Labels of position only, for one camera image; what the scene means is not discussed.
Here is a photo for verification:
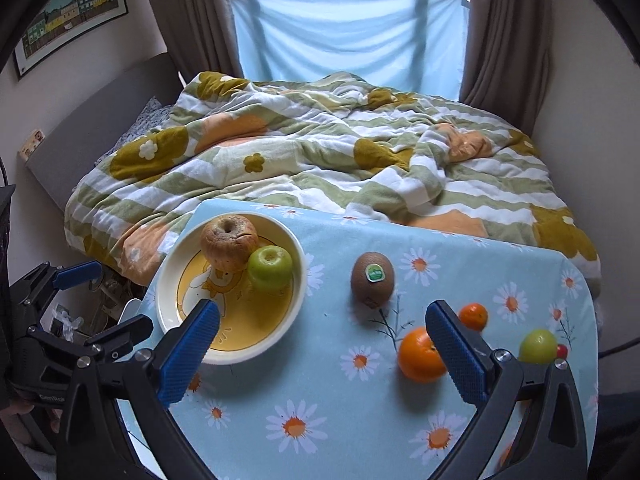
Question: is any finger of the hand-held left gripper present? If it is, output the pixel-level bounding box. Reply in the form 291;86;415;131
10;260;104;307
27;314;154;362

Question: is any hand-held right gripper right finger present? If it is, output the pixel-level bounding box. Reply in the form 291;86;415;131
425;300;589;480

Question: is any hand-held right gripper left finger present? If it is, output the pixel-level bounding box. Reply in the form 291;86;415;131
55;299;222;480

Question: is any large orange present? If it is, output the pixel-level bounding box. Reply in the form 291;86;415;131
397;326;447;384

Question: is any small tangerine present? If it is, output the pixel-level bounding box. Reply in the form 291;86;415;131
458;302;489;332

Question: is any large green apple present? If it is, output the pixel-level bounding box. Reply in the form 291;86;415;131
518;329;558;366

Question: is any cream yellow bowl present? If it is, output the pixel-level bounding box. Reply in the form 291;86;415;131
156;211;308;366

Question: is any brown kiwi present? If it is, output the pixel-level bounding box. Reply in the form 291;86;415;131
351;252;396;309

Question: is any wrinkled brown apple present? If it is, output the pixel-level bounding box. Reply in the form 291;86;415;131
201;214;259;273

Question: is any small green apple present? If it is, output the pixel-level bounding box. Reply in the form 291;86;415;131
248;245;293;292

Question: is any blue daisy tablecloth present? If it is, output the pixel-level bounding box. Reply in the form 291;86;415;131
117;199;598;480

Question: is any grey headboard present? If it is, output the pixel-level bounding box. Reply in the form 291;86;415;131
25;55;181;213

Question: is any blue floral pillow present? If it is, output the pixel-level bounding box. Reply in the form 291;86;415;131
95;99;176;166

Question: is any green striped floral blanket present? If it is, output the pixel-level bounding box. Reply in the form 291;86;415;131
64;71;601;291

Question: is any brown curtain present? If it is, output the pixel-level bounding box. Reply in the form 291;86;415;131
142;0;246;86
457;0;553;136

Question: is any light blue window cloth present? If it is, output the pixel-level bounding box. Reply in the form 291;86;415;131
229;0;471;102

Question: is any wall outlet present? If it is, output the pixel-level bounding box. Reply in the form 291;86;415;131
19;129;46;160

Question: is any black cable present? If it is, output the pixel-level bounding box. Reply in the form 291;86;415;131
597;327;640;358

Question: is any framed wall poster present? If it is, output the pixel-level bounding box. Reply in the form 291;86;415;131
12;0;128;80

